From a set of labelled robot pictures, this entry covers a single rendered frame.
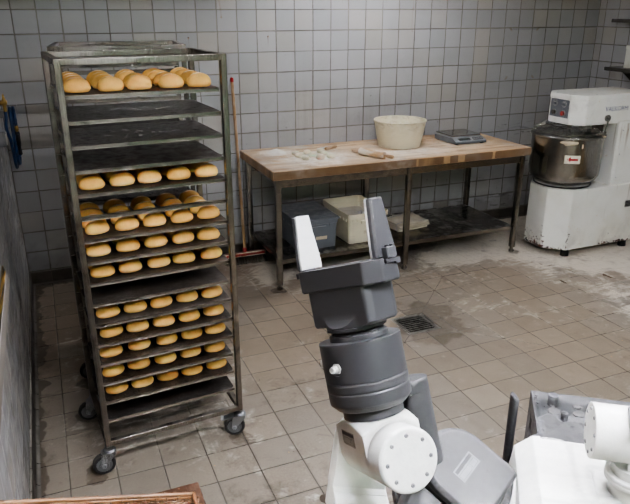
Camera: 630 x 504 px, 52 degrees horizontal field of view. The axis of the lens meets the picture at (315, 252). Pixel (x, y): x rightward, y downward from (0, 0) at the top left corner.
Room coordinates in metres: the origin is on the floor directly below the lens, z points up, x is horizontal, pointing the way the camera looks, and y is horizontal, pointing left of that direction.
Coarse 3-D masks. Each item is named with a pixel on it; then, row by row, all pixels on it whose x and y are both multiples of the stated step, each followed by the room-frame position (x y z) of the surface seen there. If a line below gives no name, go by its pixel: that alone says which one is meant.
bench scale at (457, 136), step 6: (438, 132) 5.47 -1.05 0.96; (444, 132) 5.42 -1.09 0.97; (450, 132) 5.42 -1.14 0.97; (456, 132) 5.42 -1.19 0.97; (462, 132) 5.42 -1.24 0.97; (468, 132) 5.42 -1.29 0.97; (474, 132) 5.42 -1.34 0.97; (438, 138) 5.44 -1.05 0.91; (444, 138) 5.36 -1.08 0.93; (450, 138) 5.28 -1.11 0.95; (456, 138) 5.27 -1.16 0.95; (462, 138) 5.28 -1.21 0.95; (468, 138) 5.29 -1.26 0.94; (474, 138) 5.31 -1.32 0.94; (480, 138) 5.32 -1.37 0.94; (456, 144) 5.22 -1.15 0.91
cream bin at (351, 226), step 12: (324, 204) 5.08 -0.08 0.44; (336, 204) 5.18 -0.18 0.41; (348, 204) 5.22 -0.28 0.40; (360, 204) 5.24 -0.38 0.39; (348, 216) 4.70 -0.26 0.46; (360, 216) 4.72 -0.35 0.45; (336, 228) 4.90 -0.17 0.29; (348, 228) 4.71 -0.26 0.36; (360, 228) 4.74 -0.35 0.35; (348, 240) 4.72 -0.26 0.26; (360, 240) 4.74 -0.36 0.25
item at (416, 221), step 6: (390, 216) 5.21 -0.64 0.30; (396, 216) 5.20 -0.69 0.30; (402, 216) 5.21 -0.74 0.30; (414, 216) 5.21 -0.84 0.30; (420, 216) 5.22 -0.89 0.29; (390, 222) 5.08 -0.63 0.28; (396, 222) 5.04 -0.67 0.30; (402, 222) 5.03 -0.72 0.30; (414, 222) 5.06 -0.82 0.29; (420, 222) 5.08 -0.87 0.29; (426, 222) 5.10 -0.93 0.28; (396, 228) 5.02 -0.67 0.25; (402, 228) 4.99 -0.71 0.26; (414, 228) 5.06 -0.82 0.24
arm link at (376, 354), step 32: (320, 288) 0.62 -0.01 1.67; (352, 288) 0.60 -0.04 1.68; (384, 288) 0.61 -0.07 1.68; (320, 320) 0.62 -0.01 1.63; (352, 320) 0.59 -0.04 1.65; (384, 320) 0.60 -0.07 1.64; (320, 352) 0.60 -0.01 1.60; (352, 352) 0.57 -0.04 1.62; (384, 352) 0.57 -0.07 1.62; (352, 384) 0.56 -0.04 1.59
